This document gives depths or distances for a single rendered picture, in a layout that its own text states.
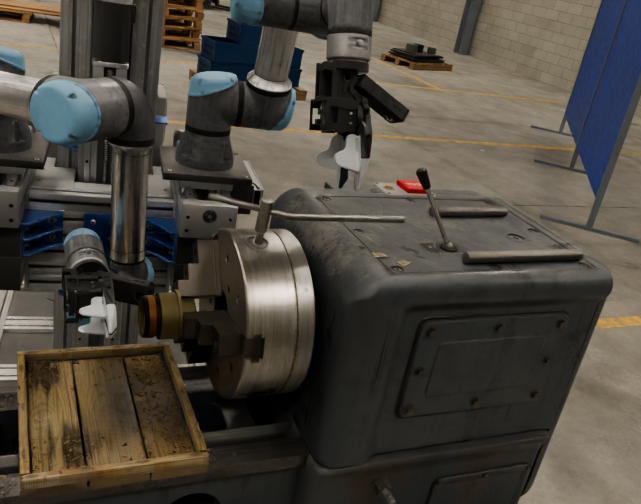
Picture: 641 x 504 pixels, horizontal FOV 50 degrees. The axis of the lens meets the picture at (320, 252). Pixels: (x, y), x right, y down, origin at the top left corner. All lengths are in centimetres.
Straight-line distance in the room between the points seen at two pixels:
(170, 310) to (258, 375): 19
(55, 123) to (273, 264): 48
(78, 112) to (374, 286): 61
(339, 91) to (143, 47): 83
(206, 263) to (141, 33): 79
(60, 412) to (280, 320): 45
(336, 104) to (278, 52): 58
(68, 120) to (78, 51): 59
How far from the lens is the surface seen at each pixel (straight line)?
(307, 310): 118
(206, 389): 145
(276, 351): 117
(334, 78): 117
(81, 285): 129
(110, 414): 135
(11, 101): 147
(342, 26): 117
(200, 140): 176
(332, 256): 122
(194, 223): 169
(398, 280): 114
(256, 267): 117
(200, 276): 127
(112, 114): 136
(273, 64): 172
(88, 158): 187
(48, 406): 137
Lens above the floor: 173
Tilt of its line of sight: 24 degrees down
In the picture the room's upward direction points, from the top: 11 degrees clockwise
